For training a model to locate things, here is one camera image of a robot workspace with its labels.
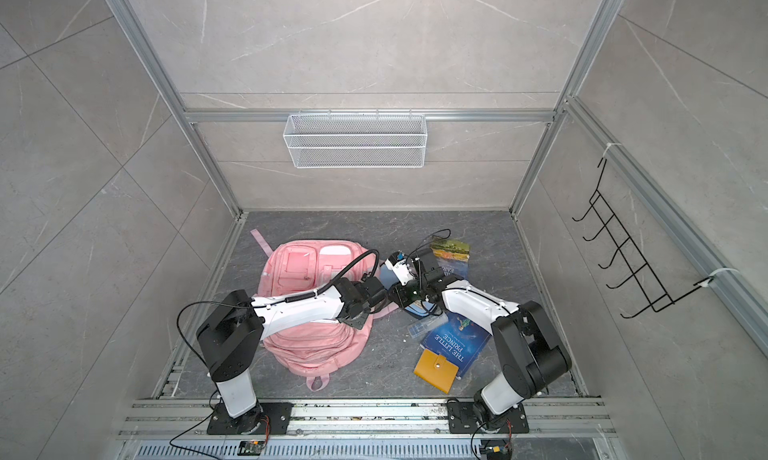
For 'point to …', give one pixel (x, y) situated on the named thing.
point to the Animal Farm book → (453, 256)
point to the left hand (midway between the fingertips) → (353, 308)
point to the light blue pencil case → (421, 308)
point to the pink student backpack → (321, 350)
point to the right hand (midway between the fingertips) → (389, 290)
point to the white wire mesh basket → (355, 141)
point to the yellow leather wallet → (436, 369)
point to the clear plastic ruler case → (427, 325)
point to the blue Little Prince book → (456, 340)
